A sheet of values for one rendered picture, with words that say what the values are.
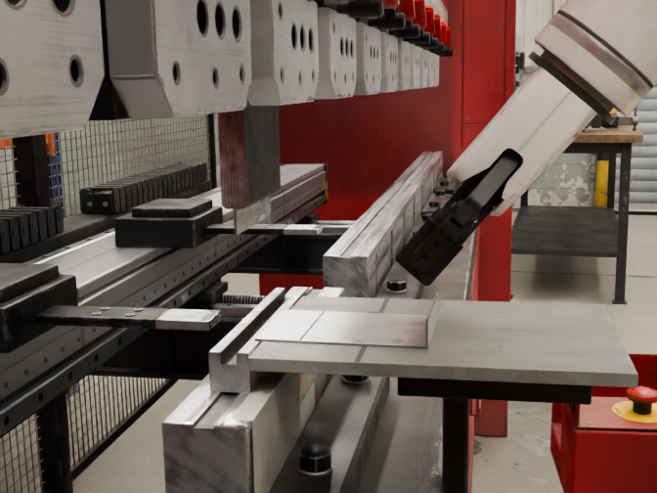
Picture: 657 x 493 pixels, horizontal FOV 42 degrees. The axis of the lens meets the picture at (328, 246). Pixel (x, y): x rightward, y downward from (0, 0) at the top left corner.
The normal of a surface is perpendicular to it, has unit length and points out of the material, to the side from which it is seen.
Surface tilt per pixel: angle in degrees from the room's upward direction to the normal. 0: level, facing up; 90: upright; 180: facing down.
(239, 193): 90
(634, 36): 95
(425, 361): 0
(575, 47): 75
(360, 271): 90
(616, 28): 86
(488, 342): 0
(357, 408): 0
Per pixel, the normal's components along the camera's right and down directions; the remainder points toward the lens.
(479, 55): -0.18, 0.18
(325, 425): -0.02, -0.98
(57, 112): 0.98, 0.02
